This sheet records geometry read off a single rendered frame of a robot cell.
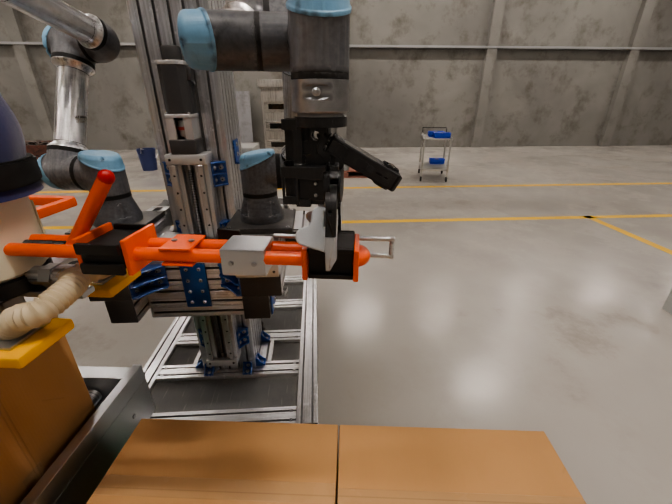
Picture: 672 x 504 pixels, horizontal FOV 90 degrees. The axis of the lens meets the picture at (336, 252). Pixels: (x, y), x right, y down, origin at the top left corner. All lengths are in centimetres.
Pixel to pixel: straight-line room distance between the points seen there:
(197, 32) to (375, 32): 1094
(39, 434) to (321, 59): 106
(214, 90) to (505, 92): 1171
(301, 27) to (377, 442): 98
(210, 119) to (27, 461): 107
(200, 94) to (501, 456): 143
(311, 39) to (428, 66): 1129
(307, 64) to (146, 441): 106
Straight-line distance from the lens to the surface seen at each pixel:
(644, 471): 212
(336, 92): 46
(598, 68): 1419
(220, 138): 133
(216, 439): 114
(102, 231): 68
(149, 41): 139
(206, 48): 56
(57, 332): 70
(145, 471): 115
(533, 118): 1320
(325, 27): 46
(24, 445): 116
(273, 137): 811
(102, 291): 79
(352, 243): 51
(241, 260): 53
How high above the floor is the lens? 142
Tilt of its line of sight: 24 degrees down
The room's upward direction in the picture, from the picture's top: straight up
